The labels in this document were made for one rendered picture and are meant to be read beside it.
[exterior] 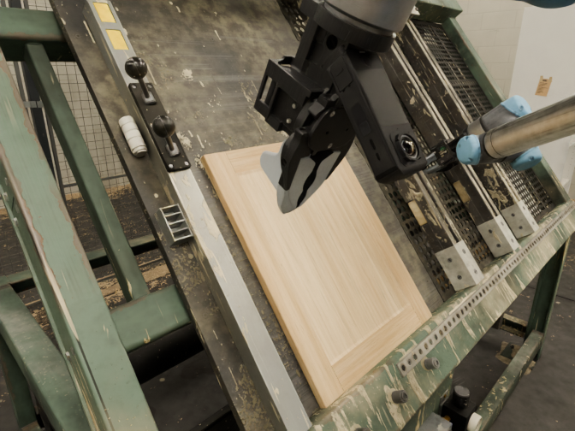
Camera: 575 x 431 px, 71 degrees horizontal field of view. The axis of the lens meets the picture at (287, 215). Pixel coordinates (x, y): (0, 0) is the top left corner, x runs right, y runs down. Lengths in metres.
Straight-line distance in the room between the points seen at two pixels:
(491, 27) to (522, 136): 5.22
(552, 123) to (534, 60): 3.63
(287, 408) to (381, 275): 0.44
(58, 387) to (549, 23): 4.43
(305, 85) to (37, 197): 0.48
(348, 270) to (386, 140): 0.68
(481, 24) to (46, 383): 5.96
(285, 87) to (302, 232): 0.58
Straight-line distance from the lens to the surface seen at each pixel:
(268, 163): 0.44
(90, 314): 0.67
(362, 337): 0.96
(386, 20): 0.35
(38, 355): 1.31
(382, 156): 0.34
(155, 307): 0.78
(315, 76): 0.39
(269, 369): 0.77
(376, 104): 0.35
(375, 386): 0.91
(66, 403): 1.13
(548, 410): 2.44
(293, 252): 0.90
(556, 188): 2.34
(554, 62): 4.57
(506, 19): 6.18
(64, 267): 0.68
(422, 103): 1.60
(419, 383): 1.01
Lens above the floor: 1.50
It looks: 20 degrees down
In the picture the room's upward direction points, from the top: straight up
